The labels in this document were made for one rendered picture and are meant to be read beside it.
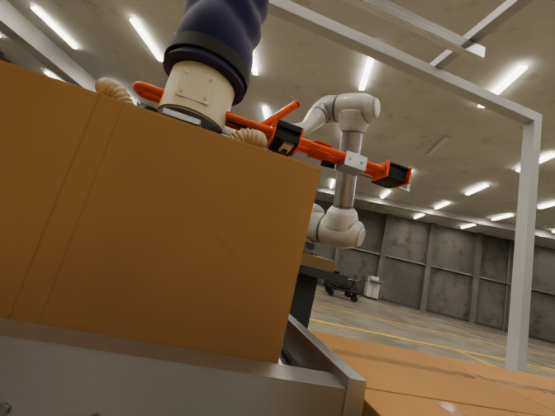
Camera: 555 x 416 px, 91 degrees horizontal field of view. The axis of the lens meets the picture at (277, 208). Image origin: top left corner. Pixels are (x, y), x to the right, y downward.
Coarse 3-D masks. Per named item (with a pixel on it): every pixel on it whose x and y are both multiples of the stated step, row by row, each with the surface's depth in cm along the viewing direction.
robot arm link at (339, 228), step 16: (352, 96) 126; (368, 96) 123; (336, 112) 131; (352, 112) 125; (368, 112) 123; (352, 128) 127; (352, 144) 130; (336, 176) 138; (352, 176) 133; (336, 192) 137; (352, 192) 135; (336, 208) 136; (352, 208) 138; (320, 224) 141; (336, 224) 135; (352, 224) 134; (320, 240) 143; (336, 240) 136; (352, 240) 132
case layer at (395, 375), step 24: (336, 336) 93; (360, 360) 72; (384, 360) 77; (408, 360) 84; (432, 360) 92; (456, 360) 102; (384, 384) 58; (408, 384) 62; (432, 384) 66; (456, 384) 71; (480, 384) 77; (504, 384) 84; (528, 384) 92; (552, 384) 101; (384, 408) 47; (408, 408) 49; (432, 408) 52; (456, 408) 55; (480, 408) 58; (504, 408) 62; (528, 408) 66; (552, 408) 71
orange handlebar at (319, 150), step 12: (144, 84) 67; (144, 96) 71; (156, 96) 72; (228, 120) 72; (240, 120) 72; (252, 120) 73; (264, 132) 74; (312, 144) 76; (324, 144) 78; (312, 156) 81; (324, 156) 79; (336, 156) 78; (372, 168) 81
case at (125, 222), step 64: (0, 64) 44; (0, 128) 43; (64, 128) 46; (128, 128) 48; (192, 128) 51; (0, 192) 42; (64, 192) 45; (128, 192) 47; (192, 192) 50; (256, 192) 53; (0, 256) 41; (64, 256) 44; (128, 256) 46; (192, 256) 48; (256, 256) 51; (64, 320) 42; (128, 320) 45; (192, 320) 47; (256, 320) 50
